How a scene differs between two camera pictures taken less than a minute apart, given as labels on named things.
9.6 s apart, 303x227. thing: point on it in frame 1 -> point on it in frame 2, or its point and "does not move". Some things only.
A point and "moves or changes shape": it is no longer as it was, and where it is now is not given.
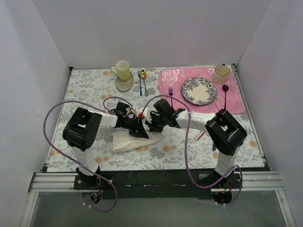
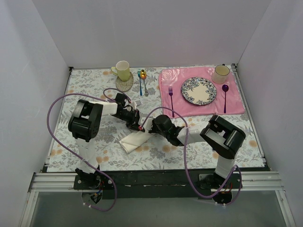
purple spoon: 225,88 does not move
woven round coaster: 124,86 does not move
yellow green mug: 122,69 does not move
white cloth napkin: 123,141 moves or changes shape
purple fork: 170,91 does not move
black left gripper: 138,125 -> 136,118
